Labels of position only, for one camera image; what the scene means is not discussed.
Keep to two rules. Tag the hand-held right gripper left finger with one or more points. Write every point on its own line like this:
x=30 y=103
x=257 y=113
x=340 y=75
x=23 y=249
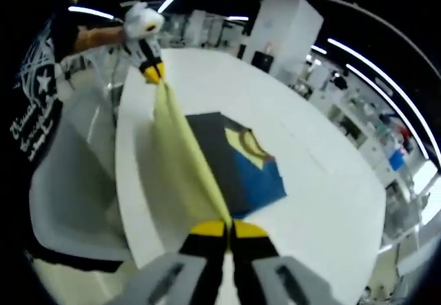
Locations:
x=203 y=270

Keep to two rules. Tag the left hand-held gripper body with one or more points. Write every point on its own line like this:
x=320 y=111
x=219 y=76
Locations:
x=141 y=21

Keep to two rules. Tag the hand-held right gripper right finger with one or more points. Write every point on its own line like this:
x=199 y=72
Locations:
x=255 y=270

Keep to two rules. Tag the yellow blue black garment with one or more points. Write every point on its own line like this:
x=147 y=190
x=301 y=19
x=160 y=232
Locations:
x=241 y=181

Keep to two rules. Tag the row of white cabinets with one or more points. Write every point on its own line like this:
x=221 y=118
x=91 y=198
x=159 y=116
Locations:
x=206 y=29

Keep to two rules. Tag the black box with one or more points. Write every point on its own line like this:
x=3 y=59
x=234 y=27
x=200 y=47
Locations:
x=263 y=61

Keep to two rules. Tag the white square pillar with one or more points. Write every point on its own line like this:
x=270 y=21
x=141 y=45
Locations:
x=286 y=26

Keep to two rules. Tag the white lab counter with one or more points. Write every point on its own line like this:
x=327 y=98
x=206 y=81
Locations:
x=365 y=139

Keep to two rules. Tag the blue bin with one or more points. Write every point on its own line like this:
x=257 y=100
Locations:
x=397 y=159

